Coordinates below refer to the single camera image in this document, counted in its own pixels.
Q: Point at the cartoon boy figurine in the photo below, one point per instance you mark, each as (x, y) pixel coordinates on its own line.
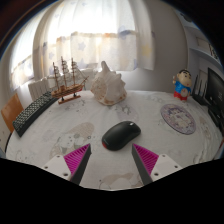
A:
(182, 86)

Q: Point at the white wall shelf unit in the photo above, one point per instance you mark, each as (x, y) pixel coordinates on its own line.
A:
(206, 53)

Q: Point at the white star-print curtain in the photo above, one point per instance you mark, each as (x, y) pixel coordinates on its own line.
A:
(100, 40)

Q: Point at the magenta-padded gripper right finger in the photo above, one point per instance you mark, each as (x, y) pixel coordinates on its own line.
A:
(147, 159)

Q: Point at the white printed tablecloth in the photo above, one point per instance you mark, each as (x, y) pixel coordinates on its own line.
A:
(83, 116)

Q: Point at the black computer keyboard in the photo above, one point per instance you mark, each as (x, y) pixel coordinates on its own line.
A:
(31, 113)

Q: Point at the orange wooden chair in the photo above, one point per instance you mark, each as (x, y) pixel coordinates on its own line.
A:
(11, 111)

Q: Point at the large white conch shell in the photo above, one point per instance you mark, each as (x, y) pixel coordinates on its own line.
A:
(108, 86)

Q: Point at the black computer mouse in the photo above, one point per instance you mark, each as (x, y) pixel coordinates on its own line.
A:
(120, 135)

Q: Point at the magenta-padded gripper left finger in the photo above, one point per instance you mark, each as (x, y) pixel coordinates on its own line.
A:
(75, 159)

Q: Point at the wooden model sailing ship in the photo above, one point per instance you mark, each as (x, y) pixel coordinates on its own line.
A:
(67, 90)

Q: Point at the round purple printed mouse pad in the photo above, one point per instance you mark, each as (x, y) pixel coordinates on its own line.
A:
(177, 118)

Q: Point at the black monitor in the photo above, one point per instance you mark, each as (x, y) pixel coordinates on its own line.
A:
(215, 91)

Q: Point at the black router with antennas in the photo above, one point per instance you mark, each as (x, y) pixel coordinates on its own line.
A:
(200, 96)

